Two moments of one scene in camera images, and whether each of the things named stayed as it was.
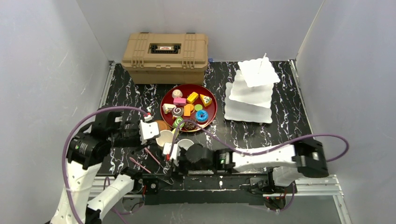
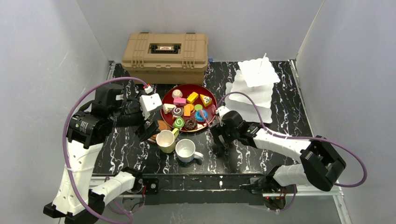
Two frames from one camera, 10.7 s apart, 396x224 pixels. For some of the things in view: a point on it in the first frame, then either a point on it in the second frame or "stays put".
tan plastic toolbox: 166,58 stays put
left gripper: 136,133 -> 145,125
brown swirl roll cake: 177,111 stays put
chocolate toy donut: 190,125 stays put
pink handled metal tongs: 171,181 -> 214,108
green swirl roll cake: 179,122 stays put
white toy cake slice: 167,108 stays put
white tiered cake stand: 249,98 stays put
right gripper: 180,162 -> 221,133
